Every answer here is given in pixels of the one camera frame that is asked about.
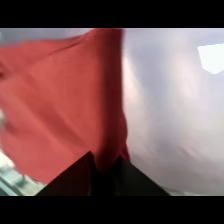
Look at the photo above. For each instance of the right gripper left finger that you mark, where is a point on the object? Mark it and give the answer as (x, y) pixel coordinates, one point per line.
(74, 181)

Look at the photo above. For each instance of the red garment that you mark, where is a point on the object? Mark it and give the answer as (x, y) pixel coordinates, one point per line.
(60, 106)

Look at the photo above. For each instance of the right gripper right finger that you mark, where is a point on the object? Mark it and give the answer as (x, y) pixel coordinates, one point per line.
(136, 183)

